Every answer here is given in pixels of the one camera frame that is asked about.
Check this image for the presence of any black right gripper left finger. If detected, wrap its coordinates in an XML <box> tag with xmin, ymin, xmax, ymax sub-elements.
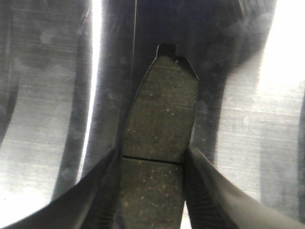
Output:
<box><xmin>0</xmin><ymin>149</ymin><xmax>121</xmax><ymax>229</ymax></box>

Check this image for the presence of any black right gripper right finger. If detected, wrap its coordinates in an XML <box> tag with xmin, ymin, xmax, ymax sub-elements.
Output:
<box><xmin>183</xmin><ymin>148</ymin><xmax>305</xmax><ymax>229</ymax></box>

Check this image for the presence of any grey brake pad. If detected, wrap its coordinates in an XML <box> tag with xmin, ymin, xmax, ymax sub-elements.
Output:
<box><xmin>119</xmin><ymin>44</ymin><xmax>198</xmax><ymax>229</ymax></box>

